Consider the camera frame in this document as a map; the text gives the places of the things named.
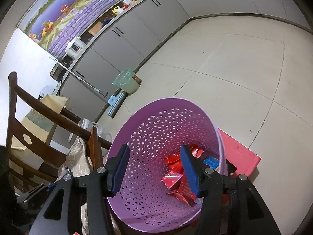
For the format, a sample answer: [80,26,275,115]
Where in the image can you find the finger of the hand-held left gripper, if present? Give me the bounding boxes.
[16,182,58,210]

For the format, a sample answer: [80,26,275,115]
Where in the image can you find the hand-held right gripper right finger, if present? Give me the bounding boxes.
[180,145,282,235]

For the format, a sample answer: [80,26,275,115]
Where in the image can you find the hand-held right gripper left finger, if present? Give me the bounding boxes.
[28,144,130,235]

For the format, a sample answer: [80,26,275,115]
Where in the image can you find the red cardboard box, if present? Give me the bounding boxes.
[161,171,197,207]

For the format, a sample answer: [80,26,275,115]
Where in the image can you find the blue tissue packet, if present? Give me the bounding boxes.
[202,158,220,170]

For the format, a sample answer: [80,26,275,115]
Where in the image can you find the purple perforated plastic basket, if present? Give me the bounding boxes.
[105,98,224,227]

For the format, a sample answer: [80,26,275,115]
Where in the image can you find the green lined trash bin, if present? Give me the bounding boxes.
[112,68,142,95]

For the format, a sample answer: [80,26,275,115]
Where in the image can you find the brown wooden chair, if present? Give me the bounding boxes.
[5,71,113,194]

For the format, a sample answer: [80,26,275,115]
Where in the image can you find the white plastic bucket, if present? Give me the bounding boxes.
[68,117,112,144]

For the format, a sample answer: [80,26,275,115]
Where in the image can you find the beige quilted chair cushion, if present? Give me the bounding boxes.
[57,137,94,235]

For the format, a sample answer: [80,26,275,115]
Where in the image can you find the flat mop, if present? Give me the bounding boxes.
[49,55,125,117]

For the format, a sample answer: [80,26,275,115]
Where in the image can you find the green patterned cardboard box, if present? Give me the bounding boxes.
[11,109,55,152]

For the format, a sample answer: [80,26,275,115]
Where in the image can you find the plain cardboard box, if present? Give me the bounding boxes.
[39,93,72,112]

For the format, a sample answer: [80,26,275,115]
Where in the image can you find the black countertop oven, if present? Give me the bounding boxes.
[49,62,67,81]

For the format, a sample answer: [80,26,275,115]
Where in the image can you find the white rice cooker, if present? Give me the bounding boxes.
[66,36,86,59]

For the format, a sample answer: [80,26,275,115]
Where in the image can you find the grey kitchen cabinets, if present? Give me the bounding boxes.
[55,0,313,125]

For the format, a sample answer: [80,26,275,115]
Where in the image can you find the flower field wall poster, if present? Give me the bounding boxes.
[16,0,126,54]

